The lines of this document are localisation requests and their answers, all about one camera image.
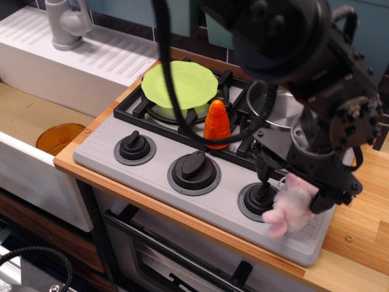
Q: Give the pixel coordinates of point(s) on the middle black stove knob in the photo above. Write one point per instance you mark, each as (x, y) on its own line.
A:
(194, 174)

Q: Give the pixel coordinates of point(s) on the black burner grate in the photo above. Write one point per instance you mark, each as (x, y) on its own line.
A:
(138, 110)

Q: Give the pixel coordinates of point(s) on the grey toy stove top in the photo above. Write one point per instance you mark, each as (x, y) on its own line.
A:
(219, 207)

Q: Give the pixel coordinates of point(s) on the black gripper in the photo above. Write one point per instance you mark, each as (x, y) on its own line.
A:
(290, 150)

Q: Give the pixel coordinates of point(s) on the stainless steel pan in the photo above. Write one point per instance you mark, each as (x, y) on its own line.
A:
(286, 109)

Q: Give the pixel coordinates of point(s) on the white toy sink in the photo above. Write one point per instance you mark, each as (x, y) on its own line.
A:
(42, 87)

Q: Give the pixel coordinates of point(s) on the pink stuffed rabbit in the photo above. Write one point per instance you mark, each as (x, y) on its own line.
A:
(291, 208)

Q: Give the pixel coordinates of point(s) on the black oven door handle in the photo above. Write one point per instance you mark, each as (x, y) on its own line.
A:
(172, 253)

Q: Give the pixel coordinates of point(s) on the toy oven door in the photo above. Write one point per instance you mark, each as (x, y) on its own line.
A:
(164, 257)

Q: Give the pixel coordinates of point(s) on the right black stove knob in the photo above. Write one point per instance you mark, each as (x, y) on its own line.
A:
(256, 199)

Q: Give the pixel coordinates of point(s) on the left black stove knob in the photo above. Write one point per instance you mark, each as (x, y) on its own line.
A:
(135, 149)

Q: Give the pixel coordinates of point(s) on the orange toy carrot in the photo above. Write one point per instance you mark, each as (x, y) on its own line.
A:
(217, 123)

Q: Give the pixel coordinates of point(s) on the green plastic plate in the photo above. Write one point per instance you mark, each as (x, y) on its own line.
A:
(194, 85)

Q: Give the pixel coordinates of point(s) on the grey toy faucet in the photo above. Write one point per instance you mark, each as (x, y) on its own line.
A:
(67, 26)

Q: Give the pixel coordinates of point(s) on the orange plastic cup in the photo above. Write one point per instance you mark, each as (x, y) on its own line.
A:
(55, 139)

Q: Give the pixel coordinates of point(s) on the black stove knob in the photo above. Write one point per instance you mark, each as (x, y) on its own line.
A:
(135, 149)
(194, 174)
(256, 199)

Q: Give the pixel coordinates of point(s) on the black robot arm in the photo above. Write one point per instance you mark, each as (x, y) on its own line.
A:
(306, 47)

